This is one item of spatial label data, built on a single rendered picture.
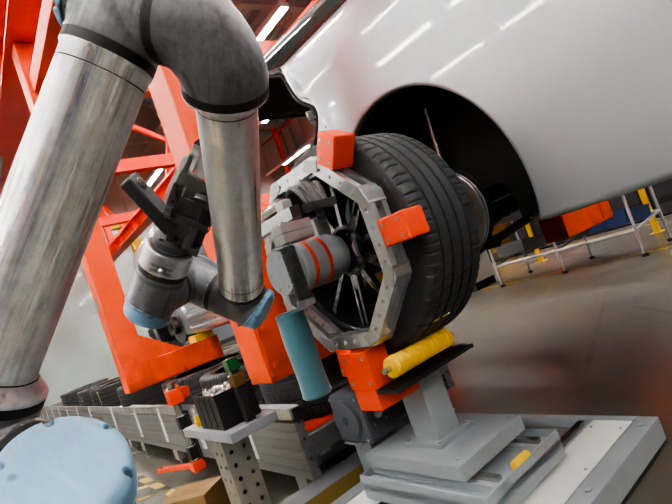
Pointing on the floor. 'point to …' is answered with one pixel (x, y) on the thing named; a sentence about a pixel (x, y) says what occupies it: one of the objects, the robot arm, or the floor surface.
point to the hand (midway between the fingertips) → (194, 141)
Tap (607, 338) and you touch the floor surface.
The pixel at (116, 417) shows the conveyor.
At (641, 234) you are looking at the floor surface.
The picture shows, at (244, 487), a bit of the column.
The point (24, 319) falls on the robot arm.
